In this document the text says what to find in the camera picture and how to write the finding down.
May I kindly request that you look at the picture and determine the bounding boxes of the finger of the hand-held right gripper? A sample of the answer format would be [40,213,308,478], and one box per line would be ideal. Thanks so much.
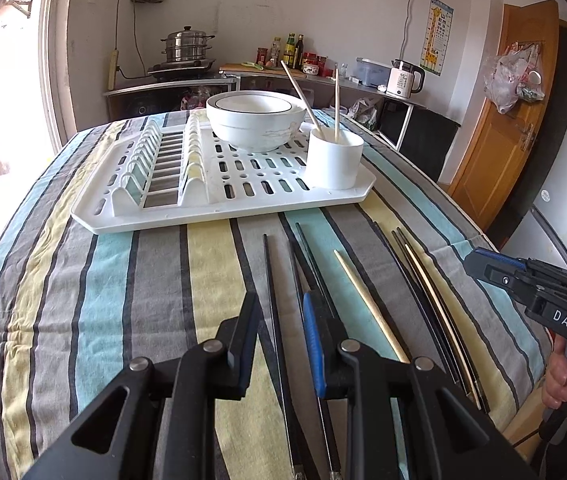
[464,254,539,302]
[472,248,529,272]

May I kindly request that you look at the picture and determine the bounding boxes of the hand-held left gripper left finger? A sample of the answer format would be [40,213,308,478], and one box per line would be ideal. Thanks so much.
[22,291,260,480]

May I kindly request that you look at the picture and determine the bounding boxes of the gold striped black chopstick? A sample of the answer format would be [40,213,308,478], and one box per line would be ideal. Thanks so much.
[404,243,483,409]

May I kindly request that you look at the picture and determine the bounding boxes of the wooden cutting board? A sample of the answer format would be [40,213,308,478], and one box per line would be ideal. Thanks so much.
[220,62,309,78]

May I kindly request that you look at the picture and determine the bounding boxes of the white utensil cup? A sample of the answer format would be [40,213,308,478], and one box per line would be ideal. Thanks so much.
[305,127,364,190]

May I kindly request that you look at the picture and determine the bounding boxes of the black induction cooker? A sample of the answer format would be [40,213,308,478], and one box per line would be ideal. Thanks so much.
[146,58,217,81]

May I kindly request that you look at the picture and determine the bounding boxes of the bundle of chopsticks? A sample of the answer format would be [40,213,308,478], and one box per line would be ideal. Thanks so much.
[397,226,491,414]

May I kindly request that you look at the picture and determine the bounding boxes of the striped tablecloth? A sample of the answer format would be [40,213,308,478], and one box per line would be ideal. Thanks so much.
[0,109,564,480]

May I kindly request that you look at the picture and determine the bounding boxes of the black wall cable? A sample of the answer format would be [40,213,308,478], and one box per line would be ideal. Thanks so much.
[115,0,147,79]

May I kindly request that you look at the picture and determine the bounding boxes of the steel steamer pot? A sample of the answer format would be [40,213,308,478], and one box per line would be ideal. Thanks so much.
[160,25,215,65]

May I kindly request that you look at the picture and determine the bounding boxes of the hanging plastic bags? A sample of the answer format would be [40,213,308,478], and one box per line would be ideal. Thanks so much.
[483,42,547,115]

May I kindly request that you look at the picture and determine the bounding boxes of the plastic bag under counter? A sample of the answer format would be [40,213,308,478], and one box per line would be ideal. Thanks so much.
[347,97,379,131]

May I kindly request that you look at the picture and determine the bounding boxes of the giraffe wall poster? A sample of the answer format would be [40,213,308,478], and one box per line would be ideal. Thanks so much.
[421,0,453,77]

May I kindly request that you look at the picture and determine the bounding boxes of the metal kitchen counter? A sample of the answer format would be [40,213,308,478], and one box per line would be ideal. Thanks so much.
[102,63,461,161]

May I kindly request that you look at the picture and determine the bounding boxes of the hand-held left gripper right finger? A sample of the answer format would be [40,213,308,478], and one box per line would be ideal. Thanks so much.
[302,291,539,480]

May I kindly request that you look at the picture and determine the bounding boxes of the wooden door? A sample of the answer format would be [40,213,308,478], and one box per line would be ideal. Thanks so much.
[447,4,560,233]

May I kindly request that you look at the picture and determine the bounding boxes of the white electric kettle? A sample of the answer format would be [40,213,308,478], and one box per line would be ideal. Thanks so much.
[387,59,425,99]

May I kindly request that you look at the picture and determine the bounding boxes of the white bowl black rim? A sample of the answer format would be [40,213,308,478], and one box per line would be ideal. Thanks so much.
[214,91,294,114]
[206,91,307,152]

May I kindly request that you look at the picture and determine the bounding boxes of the window frame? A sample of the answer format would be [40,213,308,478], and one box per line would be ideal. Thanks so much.
[0,0,80,266]

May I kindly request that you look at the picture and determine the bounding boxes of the white refrigerator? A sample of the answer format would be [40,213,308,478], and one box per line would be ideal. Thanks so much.
[501,74,567,281]

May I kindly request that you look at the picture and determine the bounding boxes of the thin wall cable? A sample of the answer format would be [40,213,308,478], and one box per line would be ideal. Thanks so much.
[400,0,417,61]

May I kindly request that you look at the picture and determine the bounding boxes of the clear plastic storage container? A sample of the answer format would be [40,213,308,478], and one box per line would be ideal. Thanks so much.
[356,57,393,86]

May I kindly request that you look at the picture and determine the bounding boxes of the black cloth panel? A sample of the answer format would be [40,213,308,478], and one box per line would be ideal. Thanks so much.
[378,100,461,183]

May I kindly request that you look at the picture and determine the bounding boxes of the white plastic dish rack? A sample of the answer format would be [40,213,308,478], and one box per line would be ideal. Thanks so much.
[70,116,377,234]

